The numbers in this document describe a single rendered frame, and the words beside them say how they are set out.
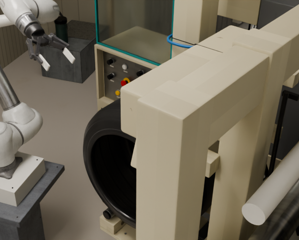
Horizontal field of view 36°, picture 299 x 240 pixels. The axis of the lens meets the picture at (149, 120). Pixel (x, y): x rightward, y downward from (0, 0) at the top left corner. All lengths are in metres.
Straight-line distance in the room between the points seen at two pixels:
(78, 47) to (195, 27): 3.20
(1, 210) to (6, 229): 0.27
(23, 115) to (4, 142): 0.21
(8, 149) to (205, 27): 1.27
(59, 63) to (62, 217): 2.09
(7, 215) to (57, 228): 0.84
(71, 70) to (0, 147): 2.58
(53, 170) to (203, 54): 1.55
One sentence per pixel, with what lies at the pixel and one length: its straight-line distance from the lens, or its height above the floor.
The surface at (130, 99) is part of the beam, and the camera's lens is 1.25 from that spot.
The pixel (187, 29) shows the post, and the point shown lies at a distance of 1.85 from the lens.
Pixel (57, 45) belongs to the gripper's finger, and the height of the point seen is 1.58.
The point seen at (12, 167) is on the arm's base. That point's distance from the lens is 2.64.
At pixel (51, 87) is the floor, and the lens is 4.98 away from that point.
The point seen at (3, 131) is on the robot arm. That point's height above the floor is 1.02.
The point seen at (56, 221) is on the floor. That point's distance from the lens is 3.39.
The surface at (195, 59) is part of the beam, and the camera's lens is 1.43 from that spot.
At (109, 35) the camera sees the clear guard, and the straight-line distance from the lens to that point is 2.70.
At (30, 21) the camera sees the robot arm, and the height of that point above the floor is 1.68.
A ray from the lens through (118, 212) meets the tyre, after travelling 2.01.
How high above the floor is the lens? 2.40
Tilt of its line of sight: 33 degrees down
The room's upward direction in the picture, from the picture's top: 1 degrees clockwise
